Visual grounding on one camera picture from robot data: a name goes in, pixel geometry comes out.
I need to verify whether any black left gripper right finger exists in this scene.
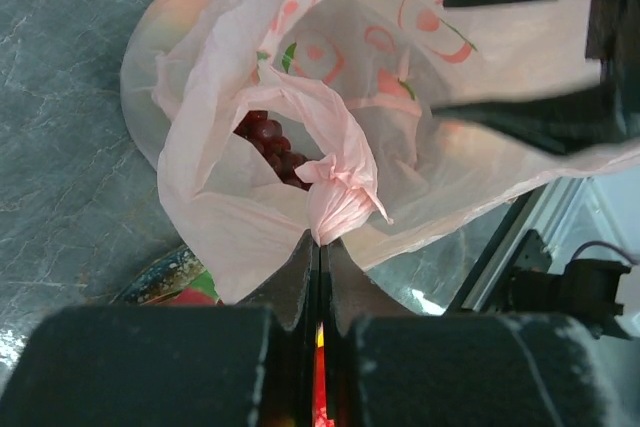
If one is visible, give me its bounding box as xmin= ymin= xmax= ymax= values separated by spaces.
xmin=320 ymin=243 xmax=639 ymax=426

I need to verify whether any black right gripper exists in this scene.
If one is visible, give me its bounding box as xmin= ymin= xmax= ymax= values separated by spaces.
xmin=433 ymin=0 xmax=639 ymax=155

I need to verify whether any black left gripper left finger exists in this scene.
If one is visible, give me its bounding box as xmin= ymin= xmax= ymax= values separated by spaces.
xmin=1 ymin=234 xmax=314 ymax=426

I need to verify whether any red fake dragon fruit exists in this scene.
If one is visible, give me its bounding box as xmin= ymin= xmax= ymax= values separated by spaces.
xmin=159 ymin=271 xmax=222 ymax=306

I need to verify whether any pink plastic bag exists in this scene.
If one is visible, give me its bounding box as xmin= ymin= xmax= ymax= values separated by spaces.
xmin=121 ymin=0 xmax=639 ymax=303

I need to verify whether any red fake grape bunch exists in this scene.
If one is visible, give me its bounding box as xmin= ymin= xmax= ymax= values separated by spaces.
xmin=234 ymin=110 xmax=311 ymax=191

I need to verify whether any fake peach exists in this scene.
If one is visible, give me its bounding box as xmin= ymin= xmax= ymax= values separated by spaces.
xmin=141 ymin=0 xmax=208 ymax=50

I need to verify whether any speckled round plate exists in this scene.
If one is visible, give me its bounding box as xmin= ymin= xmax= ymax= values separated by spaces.
xmin=111 ymin=245 xmax=208 ymax=305

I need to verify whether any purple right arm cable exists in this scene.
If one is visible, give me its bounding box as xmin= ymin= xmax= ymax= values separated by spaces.
xmin=569 ymin=240 xmax=640 ymax=266

